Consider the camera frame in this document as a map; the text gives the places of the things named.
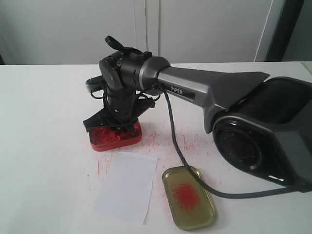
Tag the white paper sheet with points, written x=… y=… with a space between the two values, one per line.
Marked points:
x=126 y=191

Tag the white cabinet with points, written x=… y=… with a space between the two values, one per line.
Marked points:
x=182 y=31

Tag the gold metal tin lid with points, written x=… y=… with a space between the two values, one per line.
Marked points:
x=190 y=204

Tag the red ink pad tin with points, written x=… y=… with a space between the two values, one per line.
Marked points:
x=101 y=138

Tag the red plastic stamp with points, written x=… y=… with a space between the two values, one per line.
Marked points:
x=120 y=135

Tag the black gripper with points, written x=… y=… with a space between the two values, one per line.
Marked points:
x=120 y=113

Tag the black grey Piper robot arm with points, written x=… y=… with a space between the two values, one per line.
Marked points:
x=260 y=125

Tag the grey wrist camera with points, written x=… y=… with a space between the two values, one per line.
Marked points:
x=95 y=84

